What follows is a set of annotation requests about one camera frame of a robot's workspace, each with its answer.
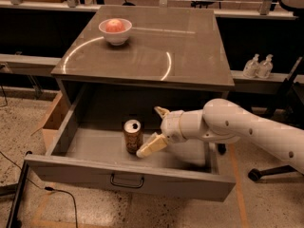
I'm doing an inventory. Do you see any grey cabinet with counter top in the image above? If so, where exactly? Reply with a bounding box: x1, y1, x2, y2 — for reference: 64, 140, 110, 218
50, 5, 236, 156

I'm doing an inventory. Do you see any red apple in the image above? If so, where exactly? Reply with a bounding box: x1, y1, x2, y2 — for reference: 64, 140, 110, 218
105, 19, 125, 32

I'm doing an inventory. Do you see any black drawer handle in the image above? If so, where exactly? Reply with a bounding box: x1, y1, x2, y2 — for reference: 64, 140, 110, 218
110, 174, 144, 189

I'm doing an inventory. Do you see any orange soda can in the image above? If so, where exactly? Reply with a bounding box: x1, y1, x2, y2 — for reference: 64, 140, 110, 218
123, 120, 143, 154

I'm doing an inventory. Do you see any white ceramic bowl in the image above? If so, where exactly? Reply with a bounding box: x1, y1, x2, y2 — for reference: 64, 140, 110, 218
99, 18, 132, 46

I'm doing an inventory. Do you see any black floor cable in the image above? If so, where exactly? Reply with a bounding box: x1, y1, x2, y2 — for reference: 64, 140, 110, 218
0, 150, 79, 228

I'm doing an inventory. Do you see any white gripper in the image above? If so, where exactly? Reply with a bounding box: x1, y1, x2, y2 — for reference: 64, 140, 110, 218
136, 106, 186, 158

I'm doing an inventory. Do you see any black metal stand leg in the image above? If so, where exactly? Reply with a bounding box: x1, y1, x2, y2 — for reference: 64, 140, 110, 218
6, 161, 29, 228

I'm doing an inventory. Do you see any left clear sanitizer bottle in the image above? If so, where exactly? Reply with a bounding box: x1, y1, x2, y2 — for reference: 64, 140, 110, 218
243, 54, 259, 78

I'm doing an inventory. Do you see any right clear sanitizer bottle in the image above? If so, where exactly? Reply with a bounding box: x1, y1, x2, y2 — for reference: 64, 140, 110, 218
256, 54, 273, 79

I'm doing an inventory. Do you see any clear sanitizer bottle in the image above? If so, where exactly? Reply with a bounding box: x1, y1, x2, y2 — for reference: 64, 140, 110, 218
243, 54, 259, 78
256, 54, 273, 79

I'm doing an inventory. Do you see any open grey top drawer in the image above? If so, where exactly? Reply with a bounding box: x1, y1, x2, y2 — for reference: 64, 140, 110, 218
26, 84, 235, 201

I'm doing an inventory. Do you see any cardboard box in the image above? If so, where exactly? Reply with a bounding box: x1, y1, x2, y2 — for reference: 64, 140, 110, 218
32, 91, 68, 148

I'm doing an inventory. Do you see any black office chair base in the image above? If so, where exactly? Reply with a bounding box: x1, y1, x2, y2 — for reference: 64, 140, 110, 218
248, 165, 295, 181

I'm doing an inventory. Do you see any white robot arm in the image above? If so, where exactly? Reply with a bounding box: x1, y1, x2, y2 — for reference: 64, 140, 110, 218
137, 99, 304, 173

